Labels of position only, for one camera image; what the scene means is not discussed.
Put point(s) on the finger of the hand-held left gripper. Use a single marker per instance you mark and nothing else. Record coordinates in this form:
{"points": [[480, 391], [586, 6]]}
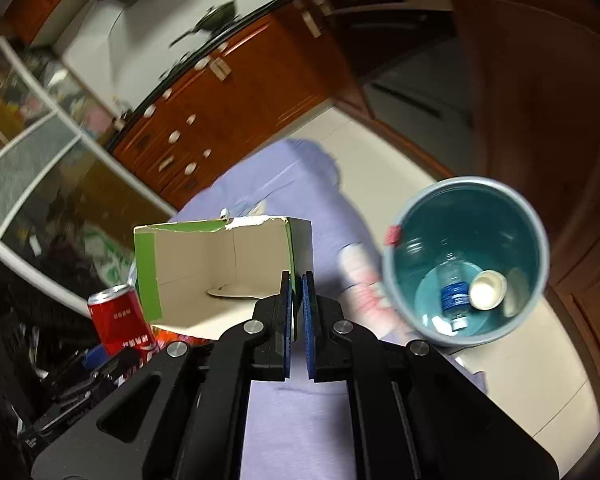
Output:
{"points": [[100, 356]]}

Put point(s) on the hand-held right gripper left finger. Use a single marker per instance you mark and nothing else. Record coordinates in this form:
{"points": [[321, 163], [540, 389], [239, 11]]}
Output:
{"points": [[283, 327]]}

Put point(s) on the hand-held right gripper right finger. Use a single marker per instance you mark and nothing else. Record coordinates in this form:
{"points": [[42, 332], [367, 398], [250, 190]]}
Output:
{"points": [[308, 327]]}

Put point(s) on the green cardboard box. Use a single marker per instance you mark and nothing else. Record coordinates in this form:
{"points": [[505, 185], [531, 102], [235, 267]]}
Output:
{"points": [[190, 270]]}

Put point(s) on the blue trash bin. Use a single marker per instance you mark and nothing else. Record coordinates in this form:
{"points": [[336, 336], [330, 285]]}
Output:
{"points": [[430, 240]]}

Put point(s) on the red soda can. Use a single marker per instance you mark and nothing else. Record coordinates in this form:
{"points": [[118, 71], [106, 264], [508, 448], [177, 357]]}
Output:
{"points": [[120, 320]]}

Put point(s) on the pink white packet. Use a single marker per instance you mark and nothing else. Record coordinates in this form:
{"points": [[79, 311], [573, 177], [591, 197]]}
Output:
{"points": [[362, 280]]}

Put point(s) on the white green rice sack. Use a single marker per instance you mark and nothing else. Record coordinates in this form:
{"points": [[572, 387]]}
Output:
{"points": [[112, 260]]}

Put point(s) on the purple printed blanket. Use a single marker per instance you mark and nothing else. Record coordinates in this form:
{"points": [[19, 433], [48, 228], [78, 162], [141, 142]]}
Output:
{"points": [[290, 195]]}

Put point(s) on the clear plastic bottle blue label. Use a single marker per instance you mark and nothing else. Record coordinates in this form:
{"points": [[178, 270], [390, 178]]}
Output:
{"points": [[454, 297]]}

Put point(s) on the white paper cup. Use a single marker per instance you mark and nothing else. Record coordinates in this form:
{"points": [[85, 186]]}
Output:
{"points": [[487, 291]]}

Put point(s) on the white-framed glass sliding door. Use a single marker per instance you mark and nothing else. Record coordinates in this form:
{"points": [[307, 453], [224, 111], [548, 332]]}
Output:
{"points": [[45, 160]]}

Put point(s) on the brown wooden kitchen cabinet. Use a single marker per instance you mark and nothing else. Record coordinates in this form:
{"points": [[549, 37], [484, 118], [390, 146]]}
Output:
{"points": [[240, 85]]}

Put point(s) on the dark built-in appliance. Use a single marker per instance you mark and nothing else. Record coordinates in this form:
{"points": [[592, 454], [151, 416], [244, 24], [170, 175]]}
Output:
{"points": [[400, 45]]}

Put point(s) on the dark frying pan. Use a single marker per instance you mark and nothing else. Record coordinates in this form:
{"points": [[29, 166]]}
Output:
{"points": [[207, 22]]}

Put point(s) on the brown wooden door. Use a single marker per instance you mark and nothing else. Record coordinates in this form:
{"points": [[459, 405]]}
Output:
{"points": [[540, 85]]}

